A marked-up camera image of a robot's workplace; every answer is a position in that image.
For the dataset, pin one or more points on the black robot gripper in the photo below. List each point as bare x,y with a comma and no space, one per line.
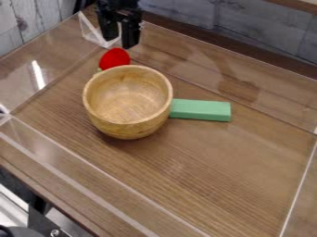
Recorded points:
112,11

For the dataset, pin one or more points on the red toy fruit green stem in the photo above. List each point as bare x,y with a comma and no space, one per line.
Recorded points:
114,58

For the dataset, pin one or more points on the light wooden bowl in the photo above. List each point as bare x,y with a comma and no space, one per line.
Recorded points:
127,100

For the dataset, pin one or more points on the green rectangular block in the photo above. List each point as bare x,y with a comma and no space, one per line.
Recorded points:
199,109

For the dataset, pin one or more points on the clear acrylic tray wall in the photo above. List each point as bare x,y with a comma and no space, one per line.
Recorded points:
201,179

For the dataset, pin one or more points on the black metal table frame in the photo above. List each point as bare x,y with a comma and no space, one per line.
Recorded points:
25,212

